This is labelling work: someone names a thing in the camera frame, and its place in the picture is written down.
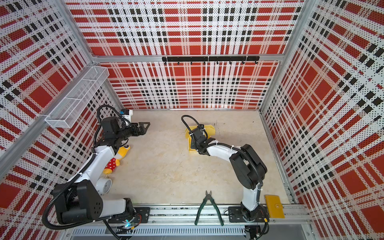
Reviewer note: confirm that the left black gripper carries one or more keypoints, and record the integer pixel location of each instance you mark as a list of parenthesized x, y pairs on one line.
[(136, 133)]

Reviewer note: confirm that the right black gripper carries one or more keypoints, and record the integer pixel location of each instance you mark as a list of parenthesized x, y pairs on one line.
[(193, 145)]

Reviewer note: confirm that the yellow paper box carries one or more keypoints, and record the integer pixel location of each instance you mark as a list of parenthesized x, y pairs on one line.
[(209, 129)]

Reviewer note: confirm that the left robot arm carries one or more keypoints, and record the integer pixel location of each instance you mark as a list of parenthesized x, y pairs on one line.
[(78, 202)]

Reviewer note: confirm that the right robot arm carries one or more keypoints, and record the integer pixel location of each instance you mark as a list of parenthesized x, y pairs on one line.
[(247, 165)]

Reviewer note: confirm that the yellow plush toy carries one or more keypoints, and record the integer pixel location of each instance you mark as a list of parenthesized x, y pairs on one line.
[(116, 160)]

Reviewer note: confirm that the white alarm clock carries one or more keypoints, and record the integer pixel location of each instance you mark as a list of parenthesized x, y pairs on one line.
[(103, 185)]

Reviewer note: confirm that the yellow card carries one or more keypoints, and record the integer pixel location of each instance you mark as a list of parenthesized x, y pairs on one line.
[(275, 207)]

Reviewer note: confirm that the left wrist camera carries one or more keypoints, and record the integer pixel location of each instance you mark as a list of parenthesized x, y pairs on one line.
[(126, 113)]

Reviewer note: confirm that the white wire mesh basket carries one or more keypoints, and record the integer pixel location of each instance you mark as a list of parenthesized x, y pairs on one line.
[(69, 109)]

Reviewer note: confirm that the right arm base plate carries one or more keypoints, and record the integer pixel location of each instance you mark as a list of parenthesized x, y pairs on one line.
[(237, 213)]

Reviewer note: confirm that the black hook rail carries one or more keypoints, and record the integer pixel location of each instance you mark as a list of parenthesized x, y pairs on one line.
[(211, 59)]

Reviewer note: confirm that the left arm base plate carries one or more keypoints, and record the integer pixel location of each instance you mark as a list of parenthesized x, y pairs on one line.
[(138, 216)]

